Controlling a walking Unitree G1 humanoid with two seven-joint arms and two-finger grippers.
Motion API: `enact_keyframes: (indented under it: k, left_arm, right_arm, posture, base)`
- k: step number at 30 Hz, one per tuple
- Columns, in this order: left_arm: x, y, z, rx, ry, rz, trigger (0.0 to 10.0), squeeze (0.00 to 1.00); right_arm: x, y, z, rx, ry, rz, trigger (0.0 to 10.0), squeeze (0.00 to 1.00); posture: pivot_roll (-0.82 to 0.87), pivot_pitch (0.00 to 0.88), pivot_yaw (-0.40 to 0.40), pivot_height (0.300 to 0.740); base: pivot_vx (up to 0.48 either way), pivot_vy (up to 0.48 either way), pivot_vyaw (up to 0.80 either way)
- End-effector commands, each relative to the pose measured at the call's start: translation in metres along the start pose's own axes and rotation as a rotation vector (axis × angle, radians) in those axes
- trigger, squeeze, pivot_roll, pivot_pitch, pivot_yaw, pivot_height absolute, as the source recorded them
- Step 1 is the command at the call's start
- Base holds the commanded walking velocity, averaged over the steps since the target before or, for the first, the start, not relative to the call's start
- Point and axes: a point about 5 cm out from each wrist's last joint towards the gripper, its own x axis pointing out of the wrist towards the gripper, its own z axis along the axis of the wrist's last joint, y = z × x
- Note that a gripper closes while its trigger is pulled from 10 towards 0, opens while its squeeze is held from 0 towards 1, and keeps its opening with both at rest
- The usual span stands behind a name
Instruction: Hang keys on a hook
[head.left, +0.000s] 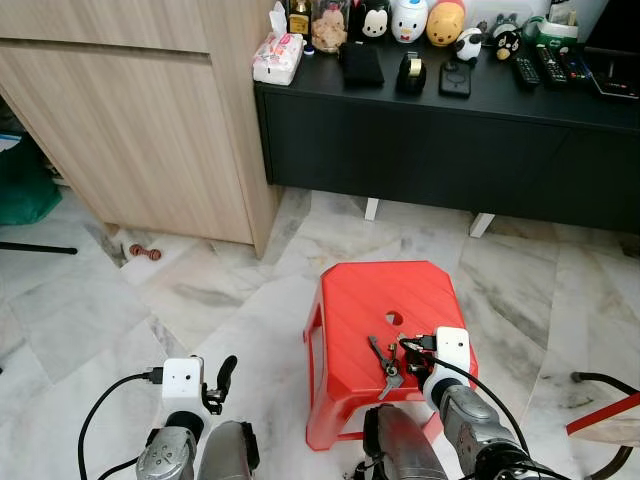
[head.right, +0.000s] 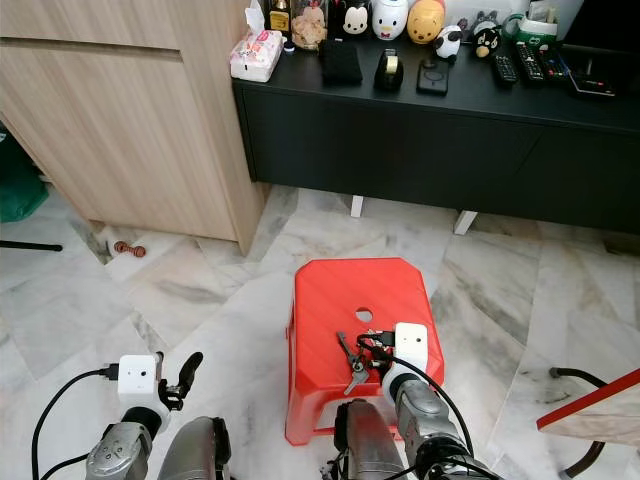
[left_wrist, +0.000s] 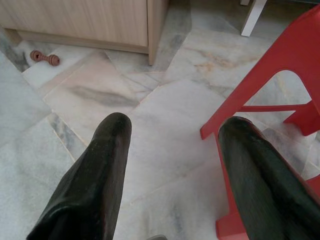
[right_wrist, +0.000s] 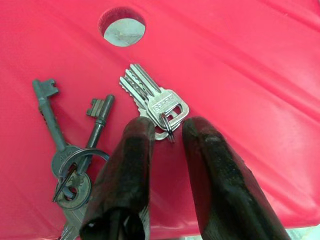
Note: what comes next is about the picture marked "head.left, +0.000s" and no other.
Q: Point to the metal key bunch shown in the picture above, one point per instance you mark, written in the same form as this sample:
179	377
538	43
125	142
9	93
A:
385	370

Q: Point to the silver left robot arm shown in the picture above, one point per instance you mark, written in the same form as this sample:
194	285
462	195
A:
165	455

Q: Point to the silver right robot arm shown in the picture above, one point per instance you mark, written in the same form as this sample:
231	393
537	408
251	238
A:
470	420

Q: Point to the silver left robot leg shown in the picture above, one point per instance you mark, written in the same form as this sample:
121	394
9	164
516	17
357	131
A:
228	455

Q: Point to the silver robot leg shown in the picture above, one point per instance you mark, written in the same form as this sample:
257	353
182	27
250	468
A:
228	455
400	450

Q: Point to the red plastic stool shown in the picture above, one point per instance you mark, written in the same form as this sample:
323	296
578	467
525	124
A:
380	300

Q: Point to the silver right robot leg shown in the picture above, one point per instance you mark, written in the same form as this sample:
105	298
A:
400	450

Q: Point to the white sideboard leg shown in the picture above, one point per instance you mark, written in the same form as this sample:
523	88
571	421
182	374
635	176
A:
482	224
371	208

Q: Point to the small brown wooden toy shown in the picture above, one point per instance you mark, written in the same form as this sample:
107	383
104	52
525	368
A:
145	251

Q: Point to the black metal table base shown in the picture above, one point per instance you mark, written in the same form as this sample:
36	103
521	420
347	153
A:
600	379

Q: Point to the marble table with red edge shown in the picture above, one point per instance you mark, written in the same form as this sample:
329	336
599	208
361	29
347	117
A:
610	425

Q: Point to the black low sideboard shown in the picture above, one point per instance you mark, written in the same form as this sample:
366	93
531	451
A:
450	150

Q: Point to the black chair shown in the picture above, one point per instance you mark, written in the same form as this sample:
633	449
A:
40	248

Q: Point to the light wooden cabinet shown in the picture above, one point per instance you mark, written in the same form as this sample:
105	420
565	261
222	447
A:
130	120

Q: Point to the green bag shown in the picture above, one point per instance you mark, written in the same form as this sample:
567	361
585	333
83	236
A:
25	185

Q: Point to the small black case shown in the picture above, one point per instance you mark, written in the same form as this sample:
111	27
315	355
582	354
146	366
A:
455	80

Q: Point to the black tape dispenser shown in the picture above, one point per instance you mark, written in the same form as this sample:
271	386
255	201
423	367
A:
411	75

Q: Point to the black remote control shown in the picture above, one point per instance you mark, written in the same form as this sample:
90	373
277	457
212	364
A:
550	65
574	65
526	72

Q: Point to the small white black figurine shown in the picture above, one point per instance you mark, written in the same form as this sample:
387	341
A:
469	45

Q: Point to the pink tissue pack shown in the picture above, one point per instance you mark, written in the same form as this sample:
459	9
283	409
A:
277	60

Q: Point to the yellow bear plush toy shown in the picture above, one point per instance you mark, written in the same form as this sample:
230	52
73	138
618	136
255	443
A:
445	25

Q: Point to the white duck plush toy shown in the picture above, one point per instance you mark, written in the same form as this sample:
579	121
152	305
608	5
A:
409	20

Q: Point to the clear snack jar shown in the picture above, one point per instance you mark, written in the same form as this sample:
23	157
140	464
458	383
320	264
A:
328	28

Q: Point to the black mouse plush toy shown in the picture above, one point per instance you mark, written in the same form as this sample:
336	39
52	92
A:
376	20

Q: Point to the black tray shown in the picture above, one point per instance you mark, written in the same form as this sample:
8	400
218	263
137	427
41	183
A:
615	75

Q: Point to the gold trophy with blue ball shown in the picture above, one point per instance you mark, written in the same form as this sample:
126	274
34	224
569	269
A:
299	20

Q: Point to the green desk holder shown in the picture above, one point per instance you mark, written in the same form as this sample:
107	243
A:
552	28

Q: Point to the black television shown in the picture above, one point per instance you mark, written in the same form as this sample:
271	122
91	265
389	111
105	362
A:
615	22

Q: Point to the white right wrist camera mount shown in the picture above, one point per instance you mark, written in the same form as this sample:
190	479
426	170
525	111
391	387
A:
453	350

